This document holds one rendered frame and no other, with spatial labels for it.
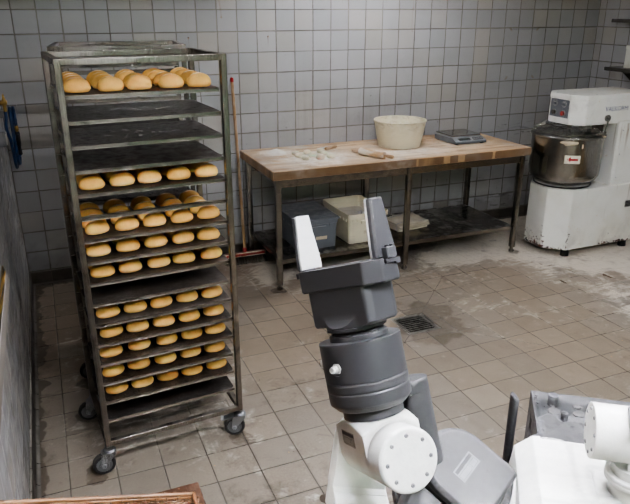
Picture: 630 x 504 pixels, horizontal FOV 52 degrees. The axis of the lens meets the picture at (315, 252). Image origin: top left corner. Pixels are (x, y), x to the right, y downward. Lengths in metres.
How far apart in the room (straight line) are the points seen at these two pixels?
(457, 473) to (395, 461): 0.22
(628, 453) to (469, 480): 0.19
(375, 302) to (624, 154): 5.33
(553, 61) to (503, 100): 0.63
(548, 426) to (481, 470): 0.15
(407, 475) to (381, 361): 0.11
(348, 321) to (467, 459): 0.30
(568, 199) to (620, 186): 0.53
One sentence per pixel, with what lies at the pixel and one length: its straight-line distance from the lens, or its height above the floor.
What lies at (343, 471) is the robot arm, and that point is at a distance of 0.75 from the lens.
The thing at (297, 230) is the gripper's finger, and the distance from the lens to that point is 0.72.
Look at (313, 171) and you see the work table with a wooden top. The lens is 4.54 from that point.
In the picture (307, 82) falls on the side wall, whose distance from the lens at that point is 5.34.
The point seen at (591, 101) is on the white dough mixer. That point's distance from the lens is 5.57.
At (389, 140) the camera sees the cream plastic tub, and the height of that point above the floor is 0.97.
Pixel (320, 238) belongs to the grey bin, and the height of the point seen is 0.31.
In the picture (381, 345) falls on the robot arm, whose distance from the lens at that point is 0.66.
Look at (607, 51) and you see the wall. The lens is 6.87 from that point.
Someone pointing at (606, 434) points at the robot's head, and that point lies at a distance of 0.83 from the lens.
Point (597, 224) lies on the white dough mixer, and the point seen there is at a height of 0.25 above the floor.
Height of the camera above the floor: 1.95
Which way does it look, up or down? 21 degrees down
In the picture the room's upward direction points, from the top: straight up
